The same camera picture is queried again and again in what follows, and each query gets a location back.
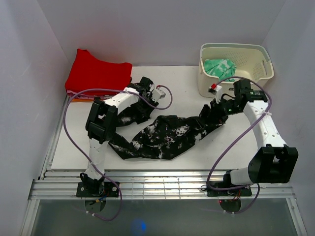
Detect red folded trousers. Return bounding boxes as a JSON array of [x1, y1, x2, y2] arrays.
[[65, 49, 132, 95]]

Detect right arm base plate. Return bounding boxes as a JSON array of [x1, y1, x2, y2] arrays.
[[200, 181, 252, 198]]

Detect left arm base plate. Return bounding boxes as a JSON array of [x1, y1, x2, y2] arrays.
[[75, 182, 119, 198]]

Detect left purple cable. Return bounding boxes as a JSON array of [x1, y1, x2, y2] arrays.
[[63, 84, 173, 221]]

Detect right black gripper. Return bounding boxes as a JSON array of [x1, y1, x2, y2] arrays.
[[205, 97, 242, 124]]

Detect pink patterned folded trousers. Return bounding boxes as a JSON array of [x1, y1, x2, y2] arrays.
[[66, 90, 94, 101]]

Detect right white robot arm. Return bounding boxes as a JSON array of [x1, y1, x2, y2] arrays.
[[206, 76, 298, 195]]

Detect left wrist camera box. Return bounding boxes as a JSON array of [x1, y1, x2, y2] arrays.
[[152, 87, 166, 102]]

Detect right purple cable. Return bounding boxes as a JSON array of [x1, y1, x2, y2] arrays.
[[206, 76, 273, 214]]

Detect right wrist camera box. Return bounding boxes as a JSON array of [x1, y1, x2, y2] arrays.
[[208, 84, 223, 104]]

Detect purple cable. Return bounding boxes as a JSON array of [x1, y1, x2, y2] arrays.
[[63, 84, 173, 221], [206, 76, 273, 214]]

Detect cream plastic laundry basket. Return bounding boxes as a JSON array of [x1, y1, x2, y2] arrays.
[[197, 43, 274, 98]]

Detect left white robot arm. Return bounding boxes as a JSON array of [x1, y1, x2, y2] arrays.
[[80, 77, 165, 197]]

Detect aluminium rail frame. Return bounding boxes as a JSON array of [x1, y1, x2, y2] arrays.
[[19, 95, 308, 236]]

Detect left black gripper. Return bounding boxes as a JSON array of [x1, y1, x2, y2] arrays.
[[135, 93, 158, 118]]

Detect green white tie-dye trousers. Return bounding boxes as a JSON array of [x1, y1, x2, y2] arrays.
[[203, 59, 237, 81]]

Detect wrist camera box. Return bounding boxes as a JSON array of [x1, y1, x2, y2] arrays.
[[152, 87, 166, 102], [208, 84, 223, 104]]

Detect black white tie-dye trousers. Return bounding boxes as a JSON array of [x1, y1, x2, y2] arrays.
[[108, 108, 227, 161]]

